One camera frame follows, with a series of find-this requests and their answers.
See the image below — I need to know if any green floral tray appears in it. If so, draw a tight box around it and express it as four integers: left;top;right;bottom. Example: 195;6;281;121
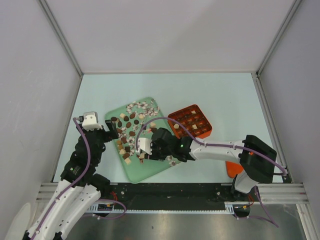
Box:
104;97;180;184

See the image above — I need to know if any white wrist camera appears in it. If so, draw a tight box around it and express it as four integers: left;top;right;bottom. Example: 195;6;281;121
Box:
76;111;103;131
136;137;152;155

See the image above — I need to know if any orange chocolate box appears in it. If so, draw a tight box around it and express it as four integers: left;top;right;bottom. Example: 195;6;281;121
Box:
167;104;213;139

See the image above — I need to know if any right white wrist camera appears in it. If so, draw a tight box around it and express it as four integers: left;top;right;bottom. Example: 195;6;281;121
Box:
136;137;152;155

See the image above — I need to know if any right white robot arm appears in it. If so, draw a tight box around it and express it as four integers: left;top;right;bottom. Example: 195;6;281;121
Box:
143;127;277;201

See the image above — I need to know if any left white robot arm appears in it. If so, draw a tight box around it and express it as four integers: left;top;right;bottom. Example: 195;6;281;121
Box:
23;115;119;240

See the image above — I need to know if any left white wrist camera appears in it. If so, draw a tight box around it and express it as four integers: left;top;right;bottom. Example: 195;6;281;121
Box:
76;111;103;131

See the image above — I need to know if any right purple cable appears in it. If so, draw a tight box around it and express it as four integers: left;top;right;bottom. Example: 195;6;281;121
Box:
134;116;288;228

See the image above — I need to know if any brown square chocolate low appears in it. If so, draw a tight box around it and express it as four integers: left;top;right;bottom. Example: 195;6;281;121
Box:
122;153;130;160

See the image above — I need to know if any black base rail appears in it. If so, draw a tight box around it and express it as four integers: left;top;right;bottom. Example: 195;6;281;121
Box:
102;183;241;211

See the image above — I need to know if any white square chocolate low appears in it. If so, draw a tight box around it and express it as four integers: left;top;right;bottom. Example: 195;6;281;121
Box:
124;157;132;165

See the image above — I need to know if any orange box lid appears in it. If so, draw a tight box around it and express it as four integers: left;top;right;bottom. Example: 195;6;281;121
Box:
225;161;244;179

